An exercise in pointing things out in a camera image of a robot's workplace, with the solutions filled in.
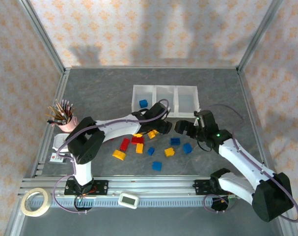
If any long red lego brick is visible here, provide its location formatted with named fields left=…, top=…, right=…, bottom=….
left=119, top=138, right=131, bottom=151

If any aluminium frame post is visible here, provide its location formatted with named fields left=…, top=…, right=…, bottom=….
left=18, top=0, right=67, bottom=74
left=237, top=0, right=285, bottom=74

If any pink cup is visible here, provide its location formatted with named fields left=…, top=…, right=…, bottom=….
left=57, top=115, right=81, bottom=134

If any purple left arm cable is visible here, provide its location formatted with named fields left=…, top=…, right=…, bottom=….
left=52, top=98, right=170, bottom=214

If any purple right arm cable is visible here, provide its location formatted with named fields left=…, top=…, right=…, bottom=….
left=204, top=103, right=298, bottom=222

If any translucent white plastic bin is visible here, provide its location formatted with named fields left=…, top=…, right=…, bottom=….
left=175, top=85, right=200, bottom=118
left=154, top=85, right=178, bottom=118
left=131, top=85, right=156, bottom=117

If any white digital timer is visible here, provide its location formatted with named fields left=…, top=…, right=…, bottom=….
left=118, top=192, right=139, bottom=210

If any aluminium frame bar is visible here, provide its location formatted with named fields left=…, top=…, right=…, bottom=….
left=2, top=194, right=26, bottom=236
left=277, top=217, right=298, bottom=236

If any yellow curved lego brick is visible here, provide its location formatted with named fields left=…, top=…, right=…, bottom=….
left=111, top=149, right=127, bottom=161

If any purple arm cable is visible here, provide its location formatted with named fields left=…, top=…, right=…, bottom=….
left=204, top=103, right=298, bottom=222
left=52, top=98, right=170, bottom=214

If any wooden paint brush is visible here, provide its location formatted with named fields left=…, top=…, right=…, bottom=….
left=45, top=113, right=63, bottom=121
left=54, top=99, right=65, bottom=116
left=48, top=106, right=64, bottom=119

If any wide aluminium rail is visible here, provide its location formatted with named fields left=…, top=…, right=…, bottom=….
left=19, top=175, right=252, bottom=198

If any grey slotted cable duct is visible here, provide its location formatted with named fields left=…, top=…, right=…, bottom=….
left=23, top=196, right=238, bottom=207

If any cream masking tape roll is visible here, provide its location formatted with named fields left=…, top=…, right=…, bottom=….
left=20, top=187, right=52, bottom=217

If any white square dish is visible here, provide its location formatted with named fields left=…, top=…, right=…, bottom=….
left=52, top=133, right=75, bottom=151

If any aluminium side rail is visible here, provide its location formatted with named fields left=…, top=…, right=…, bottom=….
left=30, top=68, right=71, bottom=178
left=237, top=68, right=274, bottom=178

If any white card with red label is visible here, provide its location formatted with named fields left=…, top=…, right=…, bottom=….
left=50, top=152, right=67, bottom=163

